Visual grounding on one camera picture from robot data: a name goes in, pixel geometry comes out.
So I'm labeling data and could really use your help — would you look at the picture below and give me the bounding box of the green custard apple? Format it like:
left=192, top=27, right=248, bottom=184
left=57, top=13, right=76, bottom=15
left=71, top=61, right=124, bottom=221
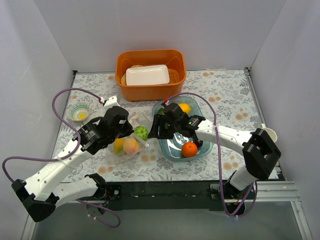
left=134, top=125, right=149, bottom=141

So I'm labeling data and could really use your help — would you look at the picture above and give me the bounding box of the clear zip top bag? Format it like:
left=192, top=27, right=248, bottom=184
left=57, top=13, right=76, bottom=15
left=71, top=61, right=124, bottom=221
left=106, top=112, right=152, bottom=165

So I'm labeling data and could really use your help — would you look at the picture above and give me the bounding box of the yellow peach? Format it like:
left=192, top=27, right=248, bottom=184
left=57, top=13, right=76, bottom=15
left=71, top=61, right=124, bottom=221
left=123, top=137, right=140, bottom=155

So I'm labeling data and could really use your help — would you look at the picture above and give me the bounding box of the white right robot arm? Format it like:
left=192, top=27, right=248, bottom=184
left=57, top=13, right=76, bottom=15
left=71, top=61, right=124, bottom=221
left=148, top=103, right=282, bottom=199

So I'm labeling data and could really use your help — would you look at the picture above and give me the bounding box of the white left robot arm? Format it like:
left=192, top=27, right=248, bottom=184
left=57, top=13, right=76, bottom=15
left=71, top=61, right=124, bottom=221
left=11, top=105, right=134, bottom=222

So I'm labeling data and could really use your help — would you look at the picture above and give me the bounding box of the green lime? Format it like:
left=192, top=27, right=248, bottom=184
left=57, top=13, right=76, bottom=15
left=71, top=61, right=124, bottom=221
left=157, top=108, right=164, bottom=115

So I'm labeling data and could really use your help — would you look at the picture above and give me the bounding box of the yellow lemon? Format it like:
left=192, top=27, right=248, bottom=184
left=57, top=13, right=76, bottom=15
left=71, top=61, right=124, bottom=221
left=178, top=103, right=192, bottom=114

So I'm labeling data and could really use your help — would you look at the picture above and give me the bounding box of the clear blue plastic tray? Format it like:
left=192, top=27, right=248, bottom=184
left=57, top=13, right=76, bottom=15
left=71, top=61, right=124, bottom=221
left=158, top=95, right=213, bottom=162

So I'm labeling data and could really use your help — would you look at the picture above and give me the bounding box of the small patterned bowl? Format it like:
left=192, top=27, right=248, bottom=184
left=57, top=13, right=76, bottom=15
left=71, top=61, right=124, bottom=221
left=68, top=102, right=91, bottom=122

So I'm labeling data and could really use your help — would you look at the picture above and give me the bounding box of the orange tangerine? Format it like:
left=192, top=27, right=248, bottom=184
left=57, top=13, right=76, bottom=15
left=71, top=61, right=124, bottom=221
left=181, top=142, right=198, bottom=158

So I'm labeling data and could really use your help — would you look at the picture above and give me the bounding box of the white rectangular dish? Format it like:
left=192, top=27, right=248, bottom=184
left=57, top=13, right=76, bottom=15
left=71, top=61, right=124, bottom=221
left=124, top=64, right=170, bottom=86

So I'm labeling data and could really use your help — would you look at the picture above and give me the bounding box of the yellow plate in basket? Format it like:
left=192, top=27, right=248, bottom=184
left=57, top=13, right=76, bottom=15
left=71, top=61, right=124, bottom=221
left=120, top=65, right=142, bottom=86

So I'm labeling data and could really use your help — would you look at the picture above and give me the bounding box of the orange plastic basket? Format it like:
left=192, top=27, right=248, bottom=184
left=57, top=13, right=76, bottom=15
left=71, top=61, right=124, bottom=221
left=115, top=49, right=187, bottom=102

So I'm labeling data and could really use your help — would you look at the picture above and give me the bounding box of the white plastic cup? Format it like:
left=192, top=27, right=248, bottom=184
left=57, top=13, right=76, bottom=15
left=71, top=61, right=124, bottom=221
left=258, top=123, right=278, bottom=143

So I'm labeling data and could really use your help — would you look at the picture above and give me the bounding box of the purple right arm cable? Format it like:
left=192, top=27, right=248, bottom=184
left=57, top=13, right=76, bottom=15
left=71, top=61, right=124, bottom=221
left=161, top=92, right=258, bottom=217

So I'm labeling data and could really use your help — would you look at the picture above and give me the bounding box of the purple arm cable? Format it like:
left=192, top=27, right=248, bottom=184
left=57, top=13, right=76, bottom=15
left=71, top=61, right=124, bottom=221
left=161, top=92, right=258, bottom=217
left=1, top=87, right=121, bottom=229

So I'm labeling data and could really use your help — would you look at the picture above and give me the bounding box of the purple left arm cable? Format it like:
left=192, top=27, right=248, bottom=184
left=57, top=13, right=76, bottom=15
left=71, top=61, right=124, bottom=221
left=1, top=87, right=121, bottom=229

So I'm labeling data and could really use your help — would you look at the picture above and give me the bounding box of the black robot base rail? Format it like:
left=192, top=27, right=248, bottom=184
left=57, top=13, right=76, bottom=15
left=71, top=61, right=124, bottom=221
left=83, top=180, right=224, bottom=211

